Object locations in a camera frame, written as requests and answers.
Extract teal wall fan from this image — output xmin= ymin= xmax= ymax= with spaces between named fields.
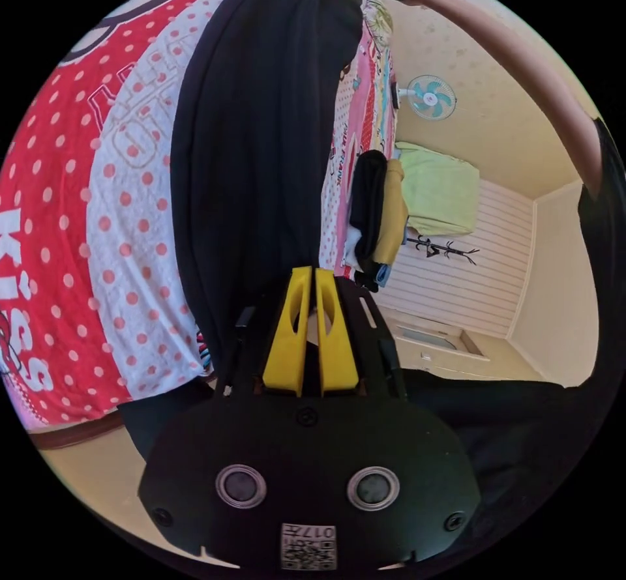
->
xmin=396 ymin=74 xmax=458 ymax=122

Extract pile of clothes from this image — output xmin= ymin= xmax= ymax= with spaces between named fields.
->
xmin=346 ymin=149 xmax=410 ymax=293

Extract lime green curtain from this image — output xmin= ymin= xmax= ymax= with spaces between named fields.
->
xmin=395 ymin=141 xmax=481 ymax=237

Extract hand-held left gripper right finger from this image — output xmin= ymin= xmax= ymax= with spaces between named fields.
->
xmin=314 ymin=268 xmax=361 ymax=397

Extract person's body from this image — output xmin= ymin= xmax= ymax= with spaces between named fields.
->
xmin=117 ymin=118 xmax=626 ymax=561

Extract person's right forearm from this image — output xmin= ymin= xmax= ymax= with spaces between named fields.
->
xmin=430 ymin=0 xmax=605 ymax=202

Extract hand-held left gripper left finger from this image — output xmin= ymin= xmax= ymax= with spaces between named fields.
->
xmin=261 ymin=266 xmax=314 ymax=398

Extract black coat rack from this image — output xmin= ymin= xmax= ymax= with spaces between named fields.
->
xmin=404 ymin=235 xmax=481 ymax=267

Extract black pants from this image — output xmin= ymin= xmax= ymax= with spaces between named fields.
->
xmin=168 ymin=0 xmax=366 ymax=398

